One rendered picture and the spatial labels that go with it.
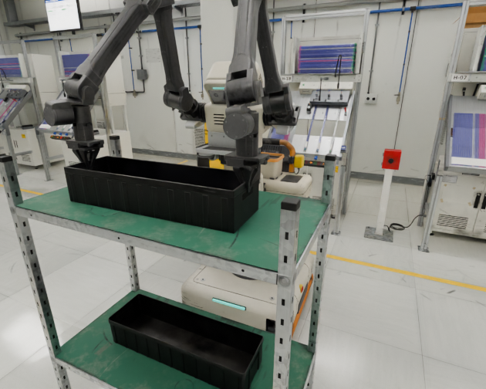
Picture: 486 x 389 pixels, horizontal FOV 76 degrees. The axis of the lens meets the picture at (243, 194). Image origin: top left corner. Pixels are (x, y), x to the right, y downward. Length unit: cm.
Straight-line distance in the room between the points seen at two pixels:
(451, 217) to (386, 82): 210
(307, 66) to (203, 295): 231
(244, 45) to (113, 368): 114
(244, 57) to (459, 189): 260
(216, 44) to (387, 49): 222
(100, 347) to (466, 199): 284
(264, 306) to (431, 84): 370
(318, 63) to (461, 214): 182
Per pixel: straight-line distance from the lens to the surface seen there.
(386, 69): 464
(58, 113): 106
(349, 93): 313
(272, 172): 167
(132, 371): 131
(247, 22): 90
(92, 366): 138
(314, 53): 321
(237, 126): 69
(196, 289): 175
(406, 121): 466
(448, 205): 319
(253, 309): 163
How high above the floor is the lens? 130
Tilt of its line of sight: 20 degrees down
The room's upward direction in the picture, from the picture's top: straight up
